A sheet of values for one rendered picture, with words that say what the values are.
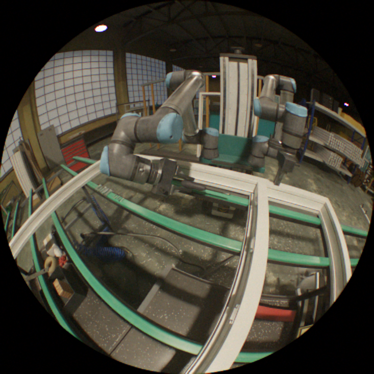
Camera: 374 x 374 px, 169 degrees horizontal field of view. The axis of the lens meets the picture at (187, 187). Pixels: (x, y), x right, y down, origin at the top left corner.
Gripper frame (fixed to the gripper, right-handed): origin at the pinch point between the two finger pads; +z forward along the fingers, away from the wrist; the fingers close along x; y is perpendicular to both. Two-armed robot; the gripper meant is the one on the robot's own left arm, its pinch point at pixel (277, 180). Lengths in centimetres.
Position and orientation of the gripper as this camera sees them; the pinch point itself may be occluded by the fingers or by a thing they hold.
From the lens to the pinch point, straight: 62.1
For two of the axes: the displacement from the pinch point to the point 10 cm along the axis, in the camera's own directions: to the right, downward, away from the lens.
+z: 0.4, 7.9, 6.1
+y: 9.1, 2.3, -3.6
